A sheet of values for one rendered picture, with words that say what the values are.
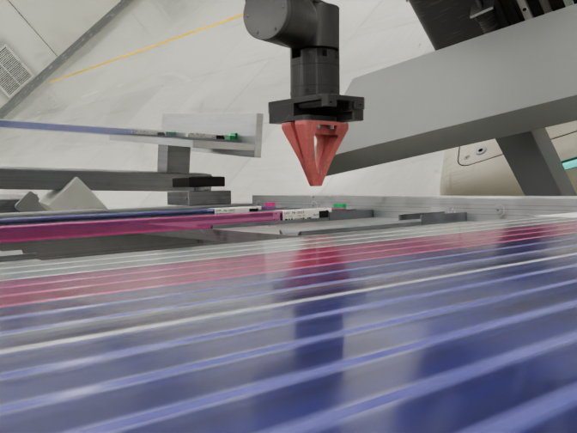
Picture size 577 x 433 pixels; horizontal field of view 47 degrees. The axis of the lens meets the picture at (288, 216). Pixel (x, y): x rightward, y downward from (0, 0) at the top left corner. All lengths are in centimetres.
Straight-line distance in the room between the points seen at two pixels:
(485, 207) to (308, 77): 27
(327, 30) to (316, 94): 7
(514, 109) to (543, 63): 10
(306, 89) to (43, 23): 811
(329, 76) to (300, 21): 8
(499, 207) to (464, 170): 88
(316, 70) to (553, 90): 33
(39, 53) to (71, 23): 58
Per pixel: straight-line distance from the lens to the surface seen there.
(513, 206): 57
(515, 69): 102
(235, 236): 52
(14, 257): 36
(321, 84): 75
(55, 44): 880
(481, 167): 144
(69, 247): 71
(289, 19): 70
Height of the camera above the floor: 108
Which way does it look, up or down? 29 degrees down
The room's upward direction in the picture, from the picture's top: 38 degrees counter-clockwise
